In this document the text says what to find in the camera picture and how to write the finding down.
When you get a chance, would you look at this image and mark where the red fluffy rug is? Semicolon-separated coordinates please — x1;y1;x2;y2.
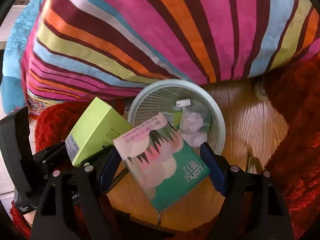
10;55;320;240

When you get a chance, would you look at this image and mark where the white wall cabinet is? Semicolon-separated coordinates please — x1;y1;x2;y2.
0;5;26;50

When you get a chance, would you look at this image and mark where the white mesh waste basket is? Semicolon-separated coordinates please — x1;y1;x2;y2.
127;79;226;155

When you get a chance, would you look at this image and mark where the lime green box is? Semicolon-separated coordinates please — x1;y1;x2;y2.
65;97;133;167

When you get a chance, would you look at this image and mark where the teal pink tissue box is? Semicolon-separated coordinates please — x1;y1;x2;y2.
113;114;210;212

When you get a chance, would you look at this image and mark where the striped colourful bed cover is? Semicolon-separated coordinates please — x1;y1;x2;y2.
21;0;319;110

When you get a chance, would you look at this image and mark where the person's left hand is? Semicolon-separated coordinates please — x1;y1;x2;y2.
23;211;35;227

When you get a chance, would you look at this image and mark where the green white medicine box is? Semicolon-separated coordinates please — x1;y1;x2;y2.
160;110;182;130

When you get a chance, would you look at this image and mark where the blue patterned blanket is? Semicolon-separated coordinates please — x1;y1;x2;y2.
1;0;44;114

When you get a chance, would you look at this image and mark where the white plastic bag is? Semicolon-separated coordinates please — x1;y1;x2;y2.
178;108;211;148

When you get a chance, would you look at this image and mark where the white Cosnori box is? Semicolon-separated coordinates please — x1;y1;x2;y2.
175;99;191;107

